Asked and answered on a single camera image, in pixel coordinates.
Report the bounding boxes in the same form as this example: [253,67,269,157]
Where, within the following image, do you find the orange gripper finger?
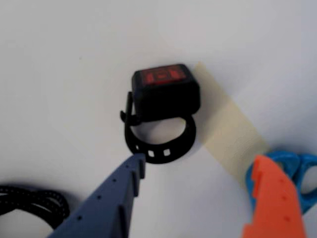
[241,154,308,238]

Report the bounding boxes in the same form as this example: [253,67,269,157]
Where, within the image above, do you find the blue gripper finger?
[46,153,147,238]

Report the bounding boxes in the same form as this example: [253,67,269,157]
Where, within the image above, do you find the black bike light with strap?
[119,63,202,165]

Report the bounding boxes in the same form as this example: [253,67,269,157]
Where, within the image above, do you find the short beige masking tape piece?
[194,61,272,189]

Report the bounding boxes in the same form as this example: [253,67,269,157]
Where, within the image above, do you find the coiled black braided cable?
[0,182,70,232]

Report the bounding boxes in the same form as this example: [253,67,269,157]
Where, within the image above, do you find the blue handled scissors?
[244,150,317,219]

